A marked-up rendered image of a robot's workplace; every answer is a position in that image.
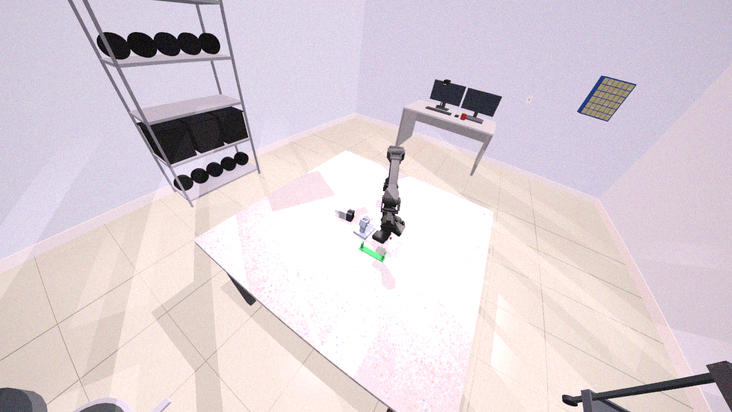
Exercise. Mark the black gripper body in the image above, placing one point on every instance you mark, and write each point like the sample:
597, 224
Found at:
381, 236

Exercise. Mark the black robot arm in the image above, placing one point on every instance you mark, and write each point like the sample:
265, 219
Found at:
391, 199

